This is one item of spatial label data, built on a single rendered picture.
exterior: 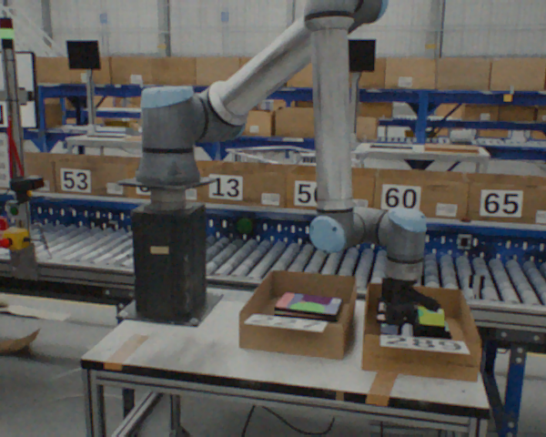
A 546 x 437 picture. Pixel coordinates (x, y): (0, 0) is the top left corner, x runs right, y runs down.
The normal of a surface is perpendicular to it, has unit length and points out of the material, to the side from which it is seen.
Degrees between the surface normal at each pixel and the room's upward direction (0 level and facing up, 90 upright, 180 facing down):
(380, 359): 90
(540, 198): 90
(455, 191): 90
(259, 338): 91
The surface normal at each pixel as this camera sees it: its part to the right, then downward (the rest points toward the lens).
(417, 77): -0.22, 0.22
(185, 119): 0.77, 0.15
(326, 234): -0.64, 0.22
